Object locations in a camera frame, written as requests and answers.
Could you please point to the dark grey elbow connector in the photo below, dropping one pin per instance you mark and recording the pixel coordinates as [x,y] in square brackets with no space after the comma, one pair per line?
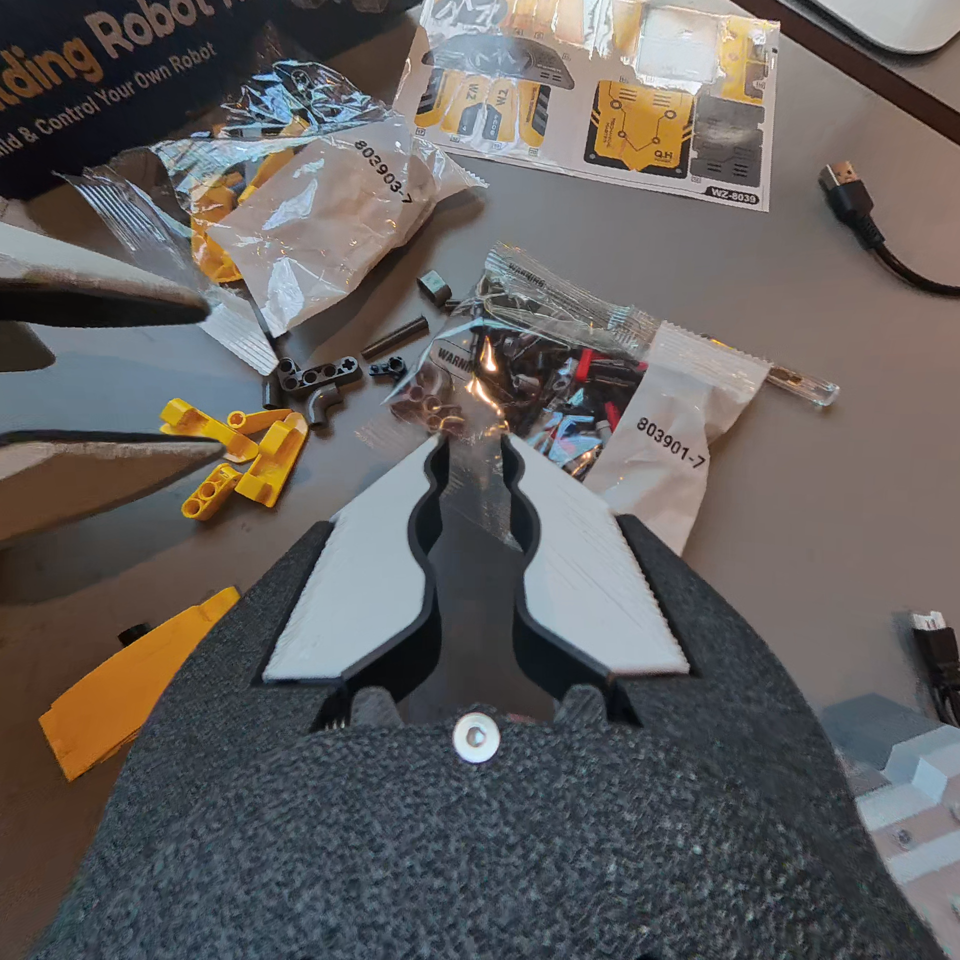
[322,409]

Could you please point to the dark grey holed beam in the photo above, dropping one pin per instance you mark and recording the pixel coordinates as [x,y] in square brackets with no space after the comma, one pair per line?
[315,371]

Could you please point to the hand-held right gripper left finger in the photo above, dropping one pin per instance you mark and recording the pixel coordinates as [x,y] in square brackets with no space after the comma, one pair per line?
[352,600]

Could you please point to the dark blue kit box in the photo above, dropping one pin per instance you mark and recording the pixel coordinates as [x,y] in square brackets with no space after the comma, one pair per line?
[112,75]

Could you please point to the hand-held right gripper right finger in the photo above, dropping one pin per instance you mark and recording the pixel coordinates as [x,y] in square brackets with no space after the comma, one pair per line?
[600,600]

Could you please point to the plastic bag of black parts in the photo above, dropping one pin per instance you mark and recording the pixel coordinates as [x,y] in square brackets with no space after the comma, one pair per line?
[562,390]

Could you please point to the small yellow connector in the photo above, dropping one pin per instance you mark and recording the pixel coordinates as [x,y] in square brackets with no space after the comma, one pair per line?
[255,418]

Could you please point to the yellow and grey sticker sheet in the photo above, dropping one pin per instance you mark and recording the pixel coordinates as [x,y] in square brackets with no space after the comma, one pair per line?
[600,90]

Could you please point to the plastic bag of yellow parts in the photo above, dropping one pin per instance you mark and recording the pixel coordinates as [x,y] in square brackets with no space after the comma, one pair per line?
[322,210]

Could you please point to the dark grey axle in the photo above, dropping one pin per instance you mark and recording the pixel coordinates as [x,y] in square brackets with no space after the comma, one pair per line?
[394,337]

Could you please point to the large yellow panel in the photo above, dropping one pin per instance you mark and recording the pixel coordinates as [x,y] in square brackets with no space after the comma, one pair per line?
[120,690]

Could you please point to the black square connector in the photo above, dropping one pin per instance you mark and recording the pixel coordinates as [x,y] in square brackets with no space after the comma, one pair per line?
[135,634]

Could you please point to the yellow three-hole beam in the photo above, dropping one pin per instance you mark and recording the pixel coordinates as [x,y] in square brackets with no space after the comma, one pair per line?
[210,491]

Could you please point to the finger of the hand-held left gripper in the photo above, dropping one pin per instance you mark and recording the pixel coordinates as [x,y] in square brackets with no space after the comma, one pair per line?
[75,480]
[75,270]

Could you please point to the grey desk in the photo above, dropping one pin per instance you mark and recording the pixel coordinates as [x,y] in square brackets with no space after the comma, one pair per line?
[750,487]

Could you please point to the dark grey angled connector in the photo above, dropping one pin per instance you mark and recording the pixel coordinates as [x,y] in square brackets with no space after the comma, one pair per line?
[435,289]

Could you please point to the grey holed block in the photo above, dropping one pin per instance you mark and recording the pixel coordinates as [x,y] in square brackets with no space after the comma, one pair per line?
[900,787]

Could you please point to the white stand base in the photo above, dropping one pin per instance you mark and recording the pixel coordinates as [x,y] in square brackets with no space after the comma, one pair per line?
[885,22]

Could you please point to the yellow curved panel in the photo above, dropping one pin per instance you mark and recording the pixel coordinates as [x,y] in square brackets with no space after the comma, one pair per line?
[274,461]

